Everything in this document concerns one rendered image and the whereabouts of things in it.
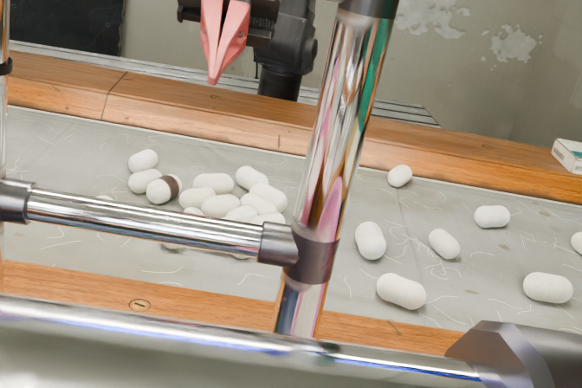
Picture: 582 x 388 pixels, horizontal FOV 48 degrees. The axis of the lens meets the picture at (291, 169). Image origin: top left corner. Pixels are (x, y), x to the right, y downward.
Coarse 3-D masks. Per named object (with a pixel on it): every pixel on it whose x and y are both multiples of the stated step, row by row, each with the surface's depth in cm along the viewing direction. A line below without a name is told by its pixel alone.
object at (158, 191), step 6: (168, 174) 54; (156, 180) 52; (162, 180) 52; (180, 180) 54; (150, 186) 52; (156, 186) 52; (162, 186) 52; (168, 186) 52; (180, 186) 54; (150, 192) 52; (156, 192) 52; (162, 192) 52; (168, 192) 52; (150, 198) 52; (156, 198) 52; (162, 198) 52; (168, 198) 52
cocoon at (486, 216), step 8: (480, 208) 60; (488, 208) 60; (496, 208) 60; (504, 208) 60; (480, 216) 60; (488, 216) 59; (496, 216) 60; (504, 216) 60; (480, 224) 60; (488, 224) 60; (496, 224) 60; (504, 224) 60
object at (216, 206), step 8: (208, 200) 51; (216, 200) 51; (224, 200) 52; (232, 200) 52; (208, 208) 51; (216, 208) 51; (224, 208) 51; (232, 208) 52; (208, 216) 51; (216, 216) 51; (224, 216) 52
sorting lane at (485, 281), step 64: (64, 128) 63; (128, 128) 66; (128, 192) 54; (384, 192) 64; (448, 192) 67; (64, 256) 44; (128, 256) 45; (192, 256) 46; (384, 256) 52; (512, 256) 56; (576, 256) 59; (448, 320) 45; (512, 320) 47; (576, 320) 48
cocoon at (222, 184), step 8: (200, 176) 55; (208, 176) 55; (216, 176) 55; (224, 176) 55; (200, 184) 54; (208, 184) 54; (216, 184) 55; (224, 184) 55; (232, 184) 56; (216, 192) 55; (224, 192) 55
